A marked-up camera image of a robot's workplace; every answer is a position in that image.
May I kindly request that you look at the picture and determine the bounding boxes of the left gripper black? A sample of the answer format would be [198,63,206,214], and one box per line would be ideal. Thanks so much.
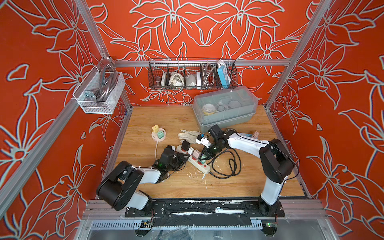
[165,153,189,174]

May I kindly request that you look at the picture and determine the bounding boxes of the small white charger plug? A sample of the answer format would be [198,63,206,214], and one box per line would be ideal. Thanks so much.
[188,147,195,155]

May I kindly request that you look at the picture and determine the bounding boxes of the black charger plug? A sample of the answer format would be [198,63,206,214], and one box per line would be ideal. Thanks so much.
[181,140,191,152]

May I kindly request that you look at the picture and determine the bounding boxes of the pink charger plug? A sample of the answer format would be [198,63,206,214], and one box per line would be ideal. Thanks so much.
[192,149,201,160]

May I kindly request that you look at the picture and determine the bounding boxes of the green charger plug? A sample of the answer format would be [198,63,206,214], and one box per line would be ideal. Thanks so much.
[199,153,211,164]

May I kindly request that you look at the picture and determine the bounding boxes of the white power strip red sockets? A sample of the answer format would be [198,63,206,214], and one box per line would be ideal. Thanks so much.
[176,145,211,175]

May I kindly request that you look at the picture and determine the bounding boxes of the round pink socket hub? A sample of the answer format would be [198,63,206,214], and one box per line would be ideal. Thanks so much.
[151,128,167,142]

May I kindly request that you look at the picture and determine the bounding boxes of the yellow plug adapter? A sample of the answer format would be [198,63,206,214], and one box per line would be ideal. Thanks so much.
[152,125,160,134]

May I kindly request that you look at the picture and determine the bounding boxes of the small green plug adapter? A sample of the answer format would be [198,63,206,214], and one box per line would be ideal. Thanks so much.
[157,131,165,139]

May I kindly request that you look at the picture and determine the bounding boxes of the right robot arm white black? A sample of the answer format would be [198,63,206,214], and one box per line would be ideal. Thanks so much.
[195,125,299,216]

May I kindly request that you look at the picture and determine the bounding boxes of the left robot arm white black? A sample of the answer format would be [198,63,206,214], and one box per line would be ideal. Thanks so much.
[97,147,190,213]

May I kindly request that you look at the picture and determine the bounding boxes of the white work glove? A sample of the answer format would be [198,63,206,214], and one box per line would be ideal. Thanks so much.
[178,129,201,144]

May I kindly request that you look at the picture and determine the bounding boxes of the blue triangular power strip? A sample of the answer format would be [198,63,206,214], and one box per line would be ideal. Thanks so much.
[240,131,260,139]

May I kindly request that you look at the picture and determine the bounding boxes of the translucent grey storage box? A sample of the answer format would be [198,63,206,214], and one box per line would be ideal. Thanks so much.
[193,86,259,133]

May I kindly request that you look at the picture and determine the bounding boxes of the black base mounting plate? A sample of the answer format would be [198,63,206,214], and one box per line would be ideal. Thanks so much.
[125,198,285,218]

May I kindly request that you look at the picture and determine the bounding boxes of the blue power strip in basket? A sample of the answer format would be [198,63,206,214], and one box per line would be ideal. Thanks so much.
[217,60,231,89]

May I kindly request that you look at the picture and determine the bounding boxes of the black power cable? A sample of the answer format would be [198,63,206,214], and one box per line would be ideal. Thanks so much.
[206,146,242,180]

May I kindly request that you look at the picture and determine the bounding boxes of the grey cables in basket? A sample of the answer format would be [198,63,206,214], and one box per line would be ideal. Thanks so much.
[201,62,217,88]

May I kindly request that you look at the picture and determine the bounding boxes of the white cable bundle in basket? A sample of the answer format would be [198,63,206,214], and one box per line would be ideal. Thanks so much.
[167,71,186,89]

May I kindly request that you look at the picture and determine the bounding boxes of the black wire wall basket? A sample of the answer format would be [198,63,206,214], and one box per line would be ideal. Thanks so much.
[148,58,240,90]

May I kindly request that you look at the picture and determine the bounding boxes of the clear plastic wall bin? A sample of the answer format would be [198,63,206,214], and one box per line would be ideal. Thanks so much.
[73,67,125,115]

